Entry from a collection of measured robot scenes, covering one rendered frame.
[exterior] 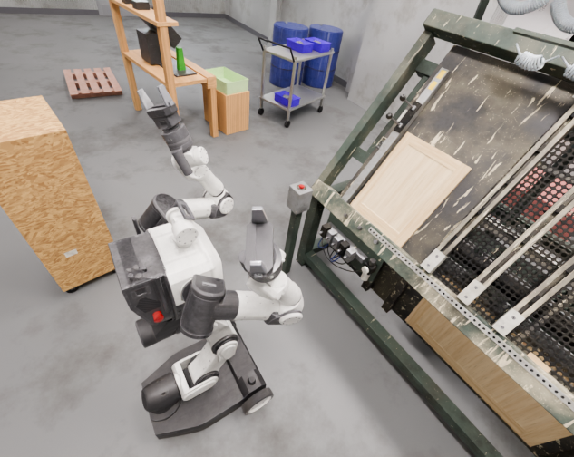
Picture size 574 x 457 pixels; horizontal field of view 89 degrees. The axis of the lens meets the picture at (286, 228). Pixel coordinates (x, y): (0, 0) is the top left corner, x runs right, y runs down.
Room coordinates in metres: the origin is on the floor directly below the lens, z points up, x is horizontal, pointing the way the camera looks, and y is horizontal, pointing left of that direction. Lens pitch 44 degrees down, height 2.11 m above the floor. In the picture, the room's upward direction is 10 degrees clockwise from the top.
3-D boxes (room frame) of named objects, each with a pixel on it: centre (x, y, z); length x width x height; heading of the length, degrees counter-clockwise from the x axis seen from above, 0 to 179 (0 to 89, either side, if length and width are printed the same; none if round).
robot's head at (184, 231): (0.61, 0.32, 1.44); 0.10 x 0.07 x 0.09; 39
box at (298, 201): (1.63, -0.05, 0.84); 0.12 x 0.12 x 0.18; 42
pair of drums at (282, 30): (6.60, 0.21, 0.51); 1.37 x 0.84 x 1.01; 129
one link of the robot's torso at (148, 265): (0.58, 0.37, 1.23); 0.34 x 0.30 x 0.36; 39
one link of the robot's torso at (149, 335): (0.56, 0.39, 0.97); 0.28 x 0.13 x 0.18; 129
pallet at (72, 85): (4.75, 3.55, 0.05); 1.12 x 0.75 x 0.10; 36
